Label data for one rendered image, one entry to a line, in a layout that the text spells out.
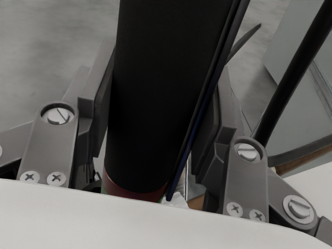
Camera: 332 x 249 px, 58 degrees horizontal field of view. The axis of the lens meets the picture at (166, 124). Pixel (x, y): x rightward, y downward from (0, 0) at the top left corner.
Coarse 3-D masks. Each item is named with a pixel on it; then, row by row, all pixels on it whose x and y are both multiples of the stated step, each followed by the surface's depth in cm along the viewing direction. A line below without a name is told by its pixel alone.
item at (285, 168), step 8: (320, 152) 30; (328, 152) 31; (296, 160) 28; (304, 160) 29; (312, 160) 30; (280, 168) 27; (288, 168) 28; (192, 200) 23; (200, 200) 23; (192, 208) 22; (200, 208) 23
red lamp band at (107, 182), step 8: (104, 160) 14; (104, 168) 14; (104, 176) 14; (104, 184) 14; (112, 184) 14; (112, 192) 14; (120, 192) 13; (128, 192) 13; (152, 192) 13; (160, 192) 14; (144, 200) 14; (152, 200) 14
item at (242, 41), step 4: (260, 24) 40; (252, 28) 43; (256, 28) 40; (248, 32) 43; (252, 32) 40; (244, 36) 44; (248, 36) 40; (240, 40) 44; (244, 40) 40; (236, 44) 45; (240, 44) 40; (232, 48) 47; (236, 48) 40; (232, 52) 41; (236, 52) 40; (228, 56) 41; (232, 56) 40; (228, 60) 40
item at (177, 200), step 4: (176, 192) 23; (176, 196) 23; (180, 196) 23; (164, 200) 22; (172, 200) 22; (176, 200) 23; (180, 200) 23; (184, 200) 23; (164, 204) 22; (168, 204) 22; (172, 204) 22; (176, 204) 22; (180, 204) 22; (184, 204) 22
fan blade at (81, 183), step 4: (92, 160) 51; (84, 164) 57; (92, 164) 51; (80, 168) 63; (84, 168) 57; (88, 168) 53; (92, 168) 50; (80, 172) 64; (84, 172) 58; (88, 172) 52; (92, 172) 50; (80, 176) 64; (84, 176) 58; (88, 176) 54; (92, 176) 50; (80, 180) 64; (84, 180) 59; (88, 180) 54; (92, 180) 50; (80, 184) 64; (84, 184) 60; (88, 184) 55; (80, 188) 65
